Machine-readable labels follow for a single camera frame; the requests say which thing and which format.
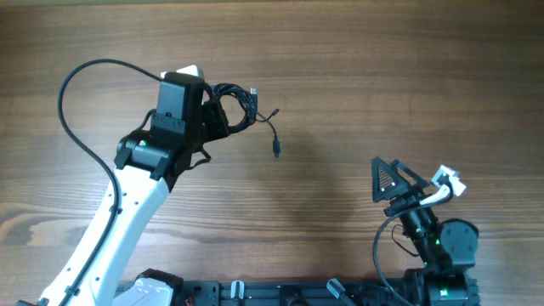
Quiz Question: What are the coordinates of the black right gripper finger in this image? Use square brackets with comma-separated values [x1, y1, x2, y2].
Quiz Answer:
[371, 157, 409, 202]
[390, 160, 429, 189]

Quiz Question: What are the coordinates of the black usb cable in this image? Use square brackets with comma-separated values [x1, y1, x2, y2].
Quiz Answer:
[211, 82, 281, 159]

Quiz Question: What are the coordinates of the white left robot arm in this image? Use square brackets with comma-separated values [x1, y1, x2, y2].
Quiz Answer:
[37, 65, 213, 305]

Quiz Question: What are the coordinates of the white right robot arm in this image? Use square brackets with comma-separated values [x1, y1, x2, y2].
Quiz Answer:
[371, 157, 479, 305]

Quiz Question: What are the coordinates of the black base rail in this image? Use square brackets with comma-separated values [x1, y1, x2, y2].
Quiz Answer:
[114, 278, 481, 306]

